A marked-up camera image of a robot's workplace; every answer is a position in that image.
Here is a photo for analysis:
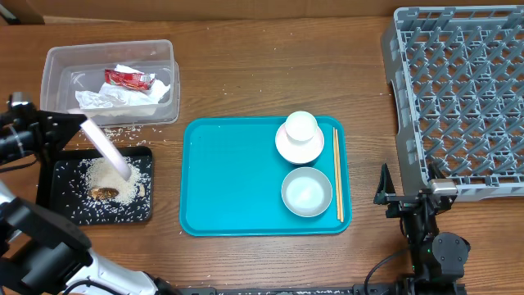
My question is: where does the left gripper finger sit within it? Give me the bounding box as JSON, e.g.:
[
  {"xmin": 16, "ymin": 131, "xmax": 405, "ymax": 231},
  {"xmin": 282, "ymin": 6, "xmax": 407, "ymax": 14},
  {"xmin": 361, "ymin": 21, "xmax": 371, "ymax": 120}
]
[
  {"xmin": 36, "ymin": 143, "xmax": 55, "ymax": 207},
  {"xmin": 40, "ymin": 111, "xmax": 87, "ymax": 152}
]

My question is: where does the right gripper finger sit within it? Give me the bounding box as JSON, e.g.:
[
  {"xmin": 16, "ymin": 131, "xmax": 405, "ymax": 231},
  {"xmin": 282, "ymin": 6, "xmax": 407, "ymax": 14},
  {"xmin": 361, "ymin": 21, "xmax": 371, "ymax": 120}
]
[
  {"xmin": 427, "ymin": 162, "xmax": 445, "ymax": 180},
  {"xmin": 373, "ymin": 163, "xmax": 396, "ymax": 204}
]

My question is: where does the white rice pile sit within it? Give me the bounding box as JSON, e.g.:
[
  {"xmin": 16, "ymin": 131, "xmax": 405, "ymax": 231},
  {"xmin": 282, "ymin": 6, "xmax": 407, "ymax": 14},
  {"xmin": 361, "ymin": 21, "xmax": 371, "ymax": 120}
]
[{"xmin": 79, "ymin": 157, "xmax": 146, "ymax": 205}]

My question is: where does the white napkin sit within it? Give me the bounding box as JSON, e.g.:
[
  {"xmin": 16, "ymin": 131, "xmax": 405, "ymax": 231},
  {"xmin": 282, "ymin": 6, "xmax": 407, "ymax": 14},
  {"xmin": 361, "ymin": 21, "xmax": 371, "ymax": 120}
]
[{"xmin": 75, "ymin": 65, "xmax": 171, "ymax": 110}]

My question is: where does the brown food scrap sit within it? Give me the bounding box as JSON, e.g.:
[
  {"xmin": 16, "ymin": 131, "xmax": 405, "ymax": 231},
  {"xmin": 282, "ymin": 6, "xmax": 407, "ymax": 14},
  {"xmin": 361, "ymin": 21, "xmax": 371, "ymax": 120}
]
[{"xmin": 89, "ymin": 188, "xmax": 119, "ymax": 200}]

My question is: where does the large white plate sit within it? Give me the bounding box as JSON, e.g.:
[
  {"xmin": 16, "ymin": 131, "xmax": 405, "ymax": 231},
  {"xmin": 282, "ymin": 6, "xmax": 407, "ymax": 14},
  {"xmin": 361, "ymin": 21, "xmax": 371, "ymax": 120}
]
[{"xmin": 67, "ymin": 109, "xmax": 132, "ymax": 181}]

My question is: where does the grey bowl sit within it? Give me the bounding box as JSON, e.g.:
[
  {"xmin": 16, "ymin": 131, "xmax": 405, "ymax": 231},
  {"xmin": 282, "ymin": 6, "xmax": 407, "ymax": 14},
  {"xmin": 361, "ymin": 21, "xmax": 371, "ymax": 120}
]
[{"xmin": 281, "ymin": 166, "xmax": 332, "ymax": 218}]

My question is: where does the red snack wrapper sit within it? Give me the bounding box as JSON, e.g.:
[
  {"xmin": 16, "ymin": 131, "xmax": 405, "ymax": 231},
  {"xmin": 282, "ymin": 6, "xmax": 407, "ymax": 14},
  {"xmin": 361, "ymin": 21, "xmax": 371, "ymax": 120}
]
[{"xmin": 105, "ymin": 69, "xmax": 156, "ymax": 91}]

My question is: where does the white cup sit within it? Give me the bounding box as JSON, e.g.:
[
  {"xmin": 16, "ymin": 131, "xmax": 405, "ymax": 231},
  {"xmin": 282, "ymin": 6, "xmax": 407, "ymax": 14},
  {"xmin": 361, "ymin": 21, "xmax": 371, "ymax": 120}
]
[{"xmin": 284, "ymin": 111, "xmax": 318, "ymax": 142}]

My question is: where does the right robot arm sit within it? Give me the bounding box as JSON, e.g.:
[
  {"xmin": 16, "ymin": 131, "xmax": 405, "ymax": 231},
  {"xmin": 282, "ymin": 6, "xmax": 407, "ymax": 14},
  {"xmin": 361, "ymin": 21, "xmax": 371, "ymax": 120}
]
[{"xmin": 364, "ymin": 163, "xmax": 471, "ymax": 294}]

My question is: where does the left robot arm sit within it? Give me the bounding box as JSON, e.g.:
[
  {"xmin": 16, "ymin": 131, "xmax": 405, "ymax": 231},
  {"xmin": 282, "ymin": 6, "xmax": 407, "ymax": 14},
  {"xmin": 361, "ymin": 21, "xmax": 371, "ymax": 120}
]
[{"xmin": 1, "ymin": 92, "xmax": 181, "ymax": 295}]

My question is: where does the grey dishwasher rack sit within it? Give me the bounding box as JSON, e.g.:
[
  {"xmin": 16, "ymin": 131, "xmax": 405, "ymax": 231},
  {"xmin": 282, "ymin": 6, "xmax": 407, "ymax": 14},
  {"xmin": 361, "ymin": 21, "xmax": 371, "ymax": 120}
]
[{"xmin": 381, "ymin": 5, "xmax": 523, "ymax": 202}]

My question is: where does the black tray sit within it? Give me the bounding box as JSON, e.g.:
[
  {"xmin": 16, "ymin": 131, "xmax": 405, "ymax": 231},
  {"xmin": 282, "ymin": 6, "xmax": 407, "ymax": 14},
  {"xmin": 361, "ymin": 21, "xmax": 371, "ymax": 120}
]
[{"xmin": 45, "ymin": 147, "xmax": 154, "ymax": 225}]

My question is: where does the right wooden chopstick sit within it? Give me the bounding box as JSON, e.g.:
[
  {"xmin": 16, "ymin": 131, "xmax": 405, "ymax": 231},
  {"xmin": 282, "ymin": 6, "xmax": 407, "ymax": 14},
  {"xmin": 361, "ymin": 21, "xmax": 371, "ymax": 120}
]
[{"xmin": 333, "ymin": 128, "xmax": 344, "ymax": 223}]

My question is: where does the wooden chopstick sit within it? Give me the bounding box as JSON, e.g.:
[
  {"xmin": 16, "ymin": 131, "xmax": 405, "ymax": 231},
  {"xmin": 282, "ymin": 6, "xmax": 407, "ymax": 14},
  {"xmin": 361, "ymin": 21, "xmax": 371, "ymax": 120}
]
[
  {"xmin": 333, "ymin": 128, "xmax": 344, "ymax": 223},
  {"xmin": 332, "ymin": 127, "xmax": 343, "ymax": 222}
]

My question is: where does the left wooden chopstick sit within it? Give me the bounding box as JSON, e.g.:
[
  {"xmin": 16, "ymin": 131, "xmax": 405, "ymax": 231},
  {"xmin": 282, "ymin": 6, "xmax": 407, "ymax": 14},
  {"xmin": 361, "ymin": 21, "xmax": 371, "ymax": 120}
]
[{"xmin": 332, "ymin": 127, "xmax": 343, "ymax": 222}]

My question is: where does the clear plastic bin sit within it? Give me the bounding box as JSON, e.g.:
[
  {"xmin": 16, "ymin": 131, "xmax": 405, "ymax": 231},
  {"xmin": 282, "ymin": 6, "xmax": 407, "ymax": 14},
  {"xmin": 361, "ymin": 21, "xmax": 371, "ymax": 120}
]
[{"xmin": 40, "ymin": 39, "xmax": 180, "ymax": 126}]

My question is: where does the teal serving tray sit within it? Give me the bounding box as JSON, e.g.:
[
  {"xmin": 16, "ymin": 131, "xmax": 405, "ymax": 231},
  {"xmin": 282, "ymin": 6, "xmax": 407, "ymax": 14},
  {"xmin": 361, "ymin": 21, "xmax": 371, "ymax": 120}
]
[{"xmin": 179, "ymin": 116, "xmax": 352, "ymax": 237}]

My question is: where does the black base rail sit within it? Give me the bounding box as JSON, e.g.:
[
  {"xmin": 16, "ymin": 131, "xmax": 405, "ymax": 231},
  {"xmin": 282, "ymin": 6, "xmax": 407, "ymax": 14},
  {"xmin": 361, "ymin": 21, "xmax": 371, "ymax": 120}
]
[{"xmin": 178, "ymin": 284, "xmax": 365, "ymax": 295}]

